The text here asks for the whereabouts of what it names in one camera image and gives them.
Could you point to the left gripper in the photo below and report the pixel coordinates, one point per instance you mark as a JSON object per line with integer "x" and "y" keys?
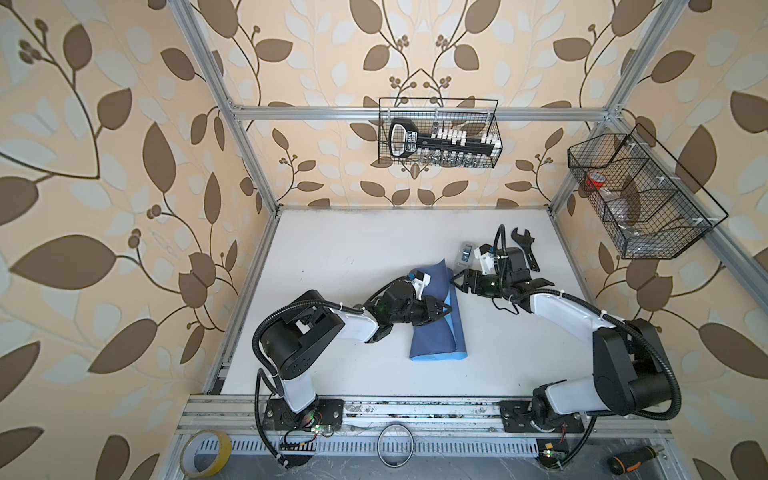
{"x": 431, "y": 304}

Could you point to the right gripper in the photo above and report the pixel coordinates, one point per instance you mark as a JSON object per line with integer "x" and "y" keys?
{"x": 467, "y": 280}

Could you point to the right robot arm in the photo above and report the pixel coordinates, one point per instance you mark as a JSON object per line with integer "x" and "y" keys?
{"x": 631, "y": 373}

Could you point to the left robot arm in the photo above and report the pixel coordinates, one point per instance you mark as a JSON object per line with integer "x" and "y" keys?
{"x": 290, "y": 340}

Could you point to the black adjustable wrench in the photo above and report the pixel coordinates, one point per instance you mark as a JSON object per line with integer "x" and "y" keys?
{"x": 525, "y": 242}

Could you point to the red capped plastic item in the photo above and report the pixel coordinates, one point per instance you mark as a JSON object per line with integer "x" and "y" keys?
{"x": 594, "y": 181}

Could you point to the orange black screwdriver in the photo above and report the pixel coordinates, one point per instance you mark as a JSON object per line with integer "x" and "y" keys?
{"x": 629, "y": 461}

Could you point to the yellow tape roll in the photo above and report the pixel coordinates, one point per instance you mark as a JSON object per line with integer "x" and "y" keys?
{"x": 205, "y": 454}

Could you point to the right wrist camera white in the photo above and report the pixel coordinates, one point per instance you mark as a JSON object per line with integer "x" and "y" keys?
{"x": 485, "y": 257}

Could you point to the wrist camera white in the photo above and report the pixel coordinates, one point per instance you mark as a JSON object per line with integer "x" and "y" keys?
{"x": 485, "y": 257}
{"x": 419, "y": 281}

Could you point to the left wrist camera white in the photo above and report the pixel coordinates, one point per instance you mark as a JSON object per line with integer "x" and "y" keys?
{"x": 419, "y": 281}

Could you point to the black socket set rail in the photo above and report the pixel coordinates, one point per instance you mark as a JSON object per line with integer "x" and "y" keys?
{"x": 405, "y": 139}

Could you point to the back wire basket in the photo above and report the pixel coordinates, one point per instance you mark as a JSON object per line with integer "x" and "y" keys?
{"x": 467, "y": 113}

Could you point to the wire basket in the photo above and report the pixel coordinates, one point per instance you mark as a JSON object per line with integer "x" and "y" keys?
{"x": 653, "y": 206}
{"x": 467, "y": 113}

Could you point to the right wire basket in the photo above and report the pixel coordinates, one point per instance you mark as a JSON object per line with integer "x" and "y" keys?
{"x": 653, "y": 206}

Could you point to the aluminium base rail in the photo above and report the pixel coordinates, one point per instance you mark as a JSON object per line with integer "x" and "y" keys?
{"x": 421, "y": 426}

